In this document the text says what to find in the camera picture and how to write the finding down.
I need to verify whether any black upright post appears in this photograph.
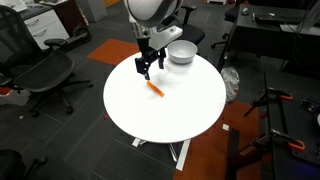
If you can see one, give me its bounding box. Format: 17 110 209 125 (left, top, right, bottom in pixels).
225 128 241 180

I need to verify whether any black keyboard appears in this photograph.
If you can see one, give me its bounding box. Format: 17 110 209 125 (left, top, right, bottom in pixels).
254 12 310 26

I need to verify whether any black office desk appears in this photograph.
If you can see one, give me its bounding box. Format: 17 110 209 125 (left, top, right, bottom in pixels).
216 3 320 74

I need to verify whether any white drawer cabinet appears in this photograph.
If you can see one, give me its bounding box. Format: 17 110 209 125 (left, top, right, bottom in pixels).
19 7 71 51

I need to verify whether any black rolling desk chair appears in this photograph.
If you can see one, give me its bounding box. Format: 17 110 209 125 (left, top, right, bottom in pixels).
211 5 240 50

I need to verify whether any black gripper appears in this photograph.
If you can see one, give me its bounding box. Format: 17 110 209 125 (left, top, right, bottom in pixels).
134 36 167 81

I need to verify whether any black perforated work table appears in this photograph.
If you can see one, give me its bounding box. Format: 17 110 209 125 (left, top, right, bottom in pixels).
264 69 320 180

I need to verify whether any white round bowl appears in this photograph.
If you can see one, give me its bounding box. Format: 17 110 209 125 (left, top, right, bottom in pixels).
166 39 199 66

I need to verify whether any crumpled white plastic bag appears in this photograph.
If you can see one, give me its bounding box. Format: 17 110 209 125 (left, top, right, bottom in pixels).
220 66 241 104

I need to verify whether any black padded office chair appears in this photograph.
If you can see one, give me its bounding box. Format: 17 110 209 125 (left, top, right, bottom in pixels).
172 3 206 46

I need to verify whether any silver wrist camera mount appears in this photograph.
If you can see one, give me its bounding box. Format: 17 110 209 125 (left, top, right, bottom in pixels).
146 26 184 52

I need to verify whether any white table base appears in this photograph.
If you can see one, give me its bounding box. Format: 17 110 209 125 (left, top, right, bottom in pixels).
131 136 192 172

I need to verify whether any black mesh office chair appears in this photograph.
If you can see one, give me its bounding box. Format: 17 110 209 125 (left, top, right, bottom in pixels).
0 4 95 118

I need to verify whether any orange highlighter marker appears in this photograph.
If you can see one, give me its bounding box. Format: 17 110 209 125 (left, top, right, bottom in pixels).
146 80 166 98

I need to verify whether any dark wooden cabinet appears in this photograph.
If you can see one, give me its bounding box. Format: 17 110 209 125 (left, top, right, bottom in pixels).
39 0 90 38

